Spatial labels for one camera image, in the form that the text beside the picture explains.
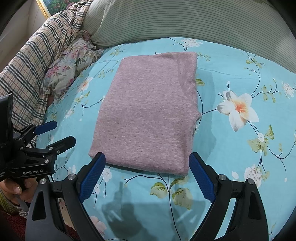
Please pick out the person's left hand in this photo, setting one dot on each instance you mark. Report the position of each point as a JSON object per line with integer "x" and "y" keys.
{"x": 16, "y": 188}

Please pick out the gold framed picture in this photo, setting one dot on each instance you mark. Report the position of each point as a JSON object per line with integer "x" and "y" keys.
{"x": 55, "y": 5}

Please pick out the pink knit sweater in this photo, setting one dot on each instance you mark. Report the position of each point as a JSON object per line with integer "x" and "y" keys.
{"x": 152, "y": 111}

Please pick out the green striped cloth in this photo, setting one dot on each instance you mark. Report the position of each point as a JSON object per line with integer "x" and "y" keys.
{"x": 7, "y": 204}

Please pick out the floral print pillow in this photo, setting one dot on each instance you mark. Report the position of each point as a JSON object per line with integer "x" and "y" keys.
{"x": 71, "y": 67}

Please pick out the plaid blanket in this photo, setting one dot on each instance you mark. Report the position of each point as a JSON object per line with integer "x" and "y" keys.
{"x": 39, "y": 60}

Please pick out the green striped pillow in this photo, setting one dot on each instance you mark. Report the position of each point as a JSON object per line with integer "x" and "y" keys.
{"x": 196, "y": 20}

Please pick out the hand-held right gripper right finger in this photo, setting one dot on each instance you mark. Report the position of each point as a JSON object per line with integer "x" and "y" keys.
{"x": 202, "y": 178}

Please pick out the blue floral bed sheet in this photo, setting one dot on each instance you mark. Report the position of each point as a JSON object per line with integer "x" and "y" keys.
{"x": 231, "y": 143}

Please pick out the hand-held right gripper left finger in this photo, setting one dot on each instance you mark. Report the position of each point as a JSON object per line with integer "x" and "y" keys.
{"x": 92, "y": 178}

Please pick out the dark red cloth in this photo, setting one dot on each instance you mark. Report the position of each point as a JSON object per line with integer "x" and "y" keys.
{"x": 13, "y": 228}

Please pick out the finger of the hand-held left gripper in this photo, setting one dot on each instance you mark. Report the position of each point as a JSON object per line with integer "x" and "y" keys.
{"x": 62, "y": 143}
{"x": 47, "y": 127}

